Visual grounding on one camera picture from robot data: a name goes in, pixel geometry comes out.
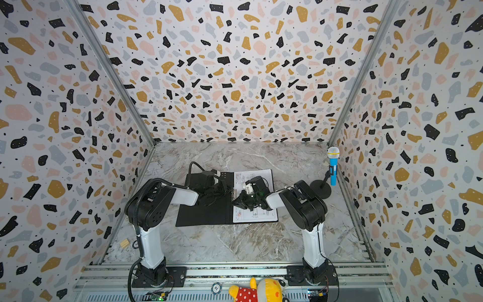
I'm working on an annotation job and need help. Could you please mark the circuit board right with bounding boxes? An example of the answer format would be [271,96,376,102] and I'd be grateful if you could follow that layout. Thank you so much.
[308,289,328,302]

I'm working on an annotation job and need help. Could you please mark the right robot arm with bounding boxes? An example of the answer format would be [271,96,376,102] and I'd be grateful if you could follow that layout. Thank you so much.
[232,173,332,284]

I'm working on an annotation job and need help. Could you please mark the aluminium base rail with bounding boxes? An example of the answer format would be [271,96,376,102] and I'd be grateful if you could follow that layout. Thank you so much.
[71,262,398,301]

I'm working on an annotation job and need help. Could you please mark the round badge on rail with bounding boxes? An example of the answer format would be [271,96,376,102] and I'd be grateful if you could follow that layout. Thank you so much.
[211,283,222,294]

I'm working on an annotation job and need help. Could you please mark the green circuit board left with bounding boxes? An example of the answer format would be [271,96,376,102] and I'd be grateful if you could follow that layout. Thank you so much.
[143,291,169,301]

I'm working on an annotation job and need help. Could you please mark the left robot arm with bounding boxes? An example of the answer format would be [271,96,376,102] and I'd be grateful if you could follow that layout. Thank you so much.
[125,171,234,287]

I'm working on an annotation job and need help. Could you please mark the blue toy microphone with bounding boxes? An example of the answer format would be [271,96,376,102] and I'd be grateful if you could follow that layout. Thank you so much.
[327,147,340,186]

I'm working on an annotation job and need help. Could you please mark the black corrugated cable hose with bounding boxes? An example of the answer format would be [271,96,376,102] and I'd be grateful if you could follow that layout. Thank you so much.
[126,161,206,302]

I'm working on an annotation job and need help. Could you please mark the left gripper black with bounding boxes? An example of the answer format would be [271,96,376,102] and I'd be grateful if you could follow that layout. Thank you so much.
[204,180,231,201]

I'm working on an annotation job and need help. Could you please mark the yellow red plush toy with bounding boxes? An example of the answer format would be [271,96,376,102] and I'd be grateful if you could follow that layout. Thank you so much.
[229,278,289,302]

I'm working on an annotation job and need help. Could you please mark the orange folder black inside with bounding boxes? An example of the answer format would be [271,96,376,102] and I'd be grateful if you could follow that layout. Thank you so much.
[176,169,279,227]

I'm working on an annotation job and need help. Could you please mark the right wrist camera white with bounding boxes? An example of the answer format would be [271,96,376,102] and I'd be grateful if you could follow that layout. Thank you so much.
[244,182,257,195]

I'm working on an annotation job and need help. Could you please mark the printed paper sheet with diagram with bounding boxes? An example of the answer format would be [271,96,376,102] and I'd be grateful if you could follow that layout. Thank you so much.
[232,169,279,224]

